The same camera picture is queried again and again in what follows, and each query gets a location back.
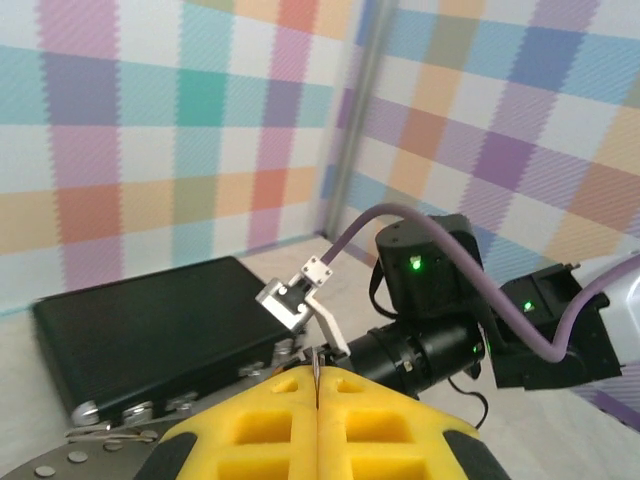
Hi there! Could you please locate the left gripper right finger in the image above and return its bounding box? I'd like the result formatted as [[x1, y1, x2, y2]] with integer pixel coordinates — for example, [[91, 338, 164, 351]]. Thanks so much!
[[318, 367, 509, 480]]

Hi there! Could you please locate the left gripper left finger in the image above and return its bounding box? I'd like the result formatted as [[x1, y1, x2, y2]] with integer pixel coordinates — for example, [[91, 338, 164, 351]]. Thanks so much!
[[142, 367, 320, 480]]

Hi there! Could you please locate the small metal split ring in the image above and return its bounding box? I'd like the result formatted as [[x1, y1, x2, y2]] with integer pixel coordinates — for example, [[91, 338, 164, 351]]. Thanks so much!
[[310, 347, 325, 401]]

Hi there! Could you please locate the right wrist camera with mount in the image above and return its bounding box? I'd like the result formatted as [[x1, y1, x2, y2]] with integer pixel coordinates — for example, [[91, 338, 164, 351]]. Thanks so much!
[[254, 255, 351, 359]]

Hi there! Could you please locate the black case with metal handle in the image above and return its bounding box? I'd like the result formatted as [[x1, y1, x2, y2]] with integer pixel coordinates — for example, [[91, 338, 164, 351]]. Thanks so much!
[[32, 255, 314, 429]]

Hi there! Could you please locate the aluminium frame post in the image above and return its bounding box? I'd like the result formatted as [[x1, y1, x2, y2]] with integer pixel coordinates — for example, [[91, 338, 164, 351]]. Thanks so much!
[[324, 0, 396, 241]]

